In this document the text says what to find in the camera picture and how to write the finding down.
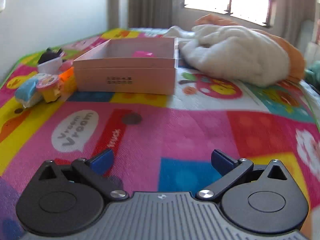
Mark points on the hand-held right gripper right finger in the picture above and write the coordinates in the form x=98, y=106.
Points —
x=220, y=160

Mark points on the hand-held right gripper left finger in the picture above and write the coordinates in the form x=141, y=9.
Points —
x=102, y=160

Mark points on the pink cardboard box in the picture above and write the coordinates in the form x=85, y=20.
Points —
x=125, y=76

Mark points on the orange plastic toy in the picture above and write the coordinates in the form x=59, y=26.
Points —
x=68, y=80

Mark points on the pink pig face toy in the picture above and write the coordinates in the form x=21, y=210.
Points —
x=48, y=88

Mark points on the blue and white milk carton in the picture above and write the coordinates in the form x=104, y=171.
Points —
x=26, y=91

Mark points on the colourful cartoon play mat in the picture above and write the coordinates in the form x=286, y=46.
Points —
x=175, y=130

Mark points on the white fluffy blanket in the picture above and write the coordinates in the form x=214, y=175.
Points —
x=232, y=55

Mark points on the white battery charger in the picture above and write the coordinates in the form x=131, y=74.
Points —
x=51, y=66

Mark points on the small pink block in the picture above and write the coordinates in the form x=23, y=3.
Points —
x=142, y=54

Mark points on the black plush toy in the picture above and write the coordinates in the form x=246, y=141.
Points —
x=48, y=56

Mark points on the green cloth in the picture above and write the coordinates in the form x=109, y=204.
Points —
x=313, y=76

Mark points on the orange cloth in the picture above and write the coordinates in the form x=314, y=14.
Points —
x=292, y=55

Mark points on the quilted mattress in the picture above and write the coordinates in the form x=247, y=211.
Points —
x=150, y=30

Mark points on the grey curtain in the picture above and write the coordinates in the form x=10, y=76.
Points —
x=152, y=2

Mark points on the white wall unit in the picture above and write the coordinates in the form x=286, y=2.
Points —
x=2, y=2

